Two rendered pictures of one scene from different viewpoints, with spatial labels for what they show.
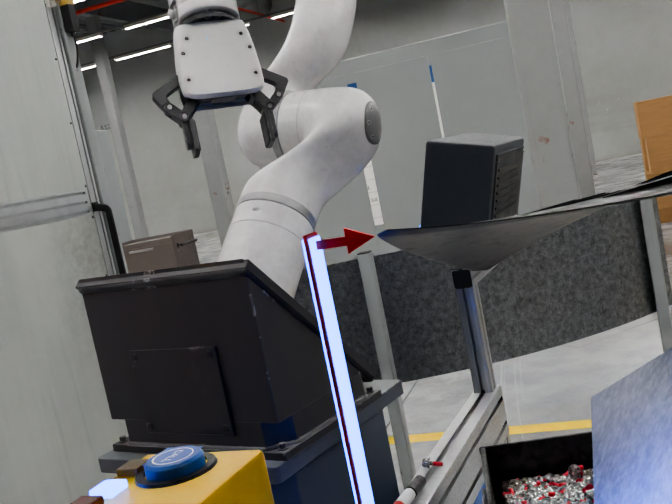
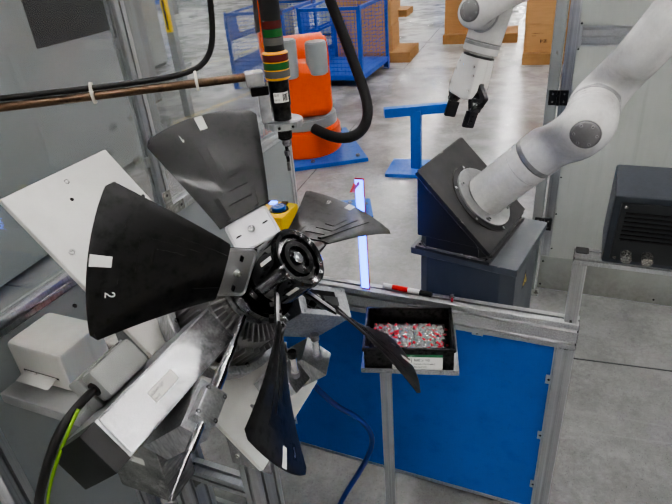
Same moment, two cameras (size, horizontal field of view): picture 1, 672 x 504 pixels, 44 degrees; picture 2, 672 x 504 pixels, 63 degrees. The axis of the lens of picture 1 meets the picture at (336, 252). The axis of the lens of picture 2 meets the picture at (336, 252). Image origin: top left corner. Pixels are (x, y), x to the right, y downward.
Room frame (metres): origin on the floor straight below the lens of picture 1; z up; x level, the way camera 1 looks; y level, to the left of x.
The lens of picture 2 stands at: (0.70, -1.27, 1.72)
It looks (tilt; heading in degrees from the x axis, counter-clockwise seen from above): 30 degrees down; 91
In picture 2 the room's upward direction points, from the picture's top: 5 degrees counter-clockwise
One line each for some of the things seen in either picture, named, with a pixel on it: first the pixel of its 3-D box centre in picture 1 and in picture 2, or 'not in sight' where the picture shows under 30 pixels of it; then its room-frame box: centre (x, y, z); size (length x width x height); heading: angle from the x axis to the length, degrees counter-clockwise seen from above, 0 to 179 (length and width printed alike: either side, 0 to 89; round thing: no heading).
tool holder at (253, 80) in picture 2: not in sight; (274, 98); (0.61, -0.30, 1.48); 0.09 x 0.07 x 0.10; 11
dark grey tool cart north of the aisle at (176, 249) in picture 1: (164, 285); not in sight; (7.49, 1.59, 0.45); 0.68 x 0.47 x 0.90; 74
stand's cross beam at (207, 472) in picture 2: not in sight; (224, 477); (0.36, -0.33, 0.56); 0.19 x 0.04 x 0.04; 156
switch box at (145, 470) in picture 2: not in sight; (147, 446); (0.22, -0.37, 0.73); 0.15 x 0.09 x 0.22; 156
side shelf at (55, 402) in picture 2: not in sight; (96, 359); (0.07, -0.18, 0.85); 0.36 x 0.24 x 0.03; 66
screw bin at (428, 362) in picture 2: (567, 502); (408, 338); (0.85, -0.19, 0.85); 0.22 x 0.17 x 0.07; 172
